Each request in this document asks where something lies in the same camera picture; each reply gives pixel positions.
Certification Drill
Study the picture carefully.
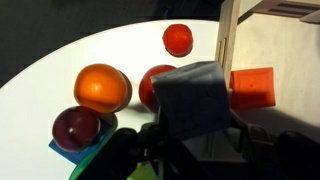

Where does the orange block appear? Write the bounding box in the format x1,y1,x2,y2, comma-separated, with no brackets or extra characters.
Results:
229,67,277,111

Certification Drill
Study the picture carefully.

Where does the wooden tray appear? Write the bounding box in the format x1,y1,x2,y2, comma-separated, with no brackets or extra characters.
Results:
214,0,320,180

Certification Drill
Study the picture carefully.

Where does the green translucent bowl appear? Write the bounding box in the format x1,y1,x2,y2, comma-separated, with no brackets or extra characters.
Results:
68,131,161,180

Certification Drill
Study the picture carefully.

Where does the yellow-green toy piece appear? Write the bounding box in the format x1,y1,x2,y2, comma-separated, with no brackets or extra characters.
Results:
128,161,158,180

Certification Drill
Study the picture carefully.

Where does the blue flat piece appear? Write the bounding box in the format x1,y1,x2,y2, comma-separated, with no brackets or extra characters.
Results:
48,120,118,166

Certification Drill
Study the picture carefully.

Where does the small red tomato ball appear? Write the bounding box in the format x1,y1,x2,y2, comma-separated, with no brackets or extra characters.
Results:
162,23,194,58

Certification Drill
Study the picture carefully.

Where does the dark red plum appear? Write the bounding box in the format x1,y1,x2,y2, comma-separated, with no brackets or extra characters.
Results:
51,105,102,153

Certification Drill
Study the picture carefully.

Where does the orange fruit ball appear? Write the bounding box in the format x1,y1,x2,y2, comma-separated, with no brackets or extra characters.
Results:
73,63,133,115

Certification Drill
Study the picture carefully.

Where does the large red tomato ball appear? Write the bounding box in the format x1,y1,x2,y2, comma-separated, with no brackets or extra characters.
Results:
138,64,177,114

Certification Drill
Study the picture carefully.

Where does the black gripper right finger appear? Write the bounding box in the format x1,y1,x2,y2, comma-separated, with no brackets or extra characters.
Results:
227,108,268,163

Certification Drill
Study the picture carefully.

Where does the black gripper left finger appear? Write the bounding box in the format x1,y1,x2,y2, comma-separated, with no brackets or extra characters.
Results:
140,111,171,158

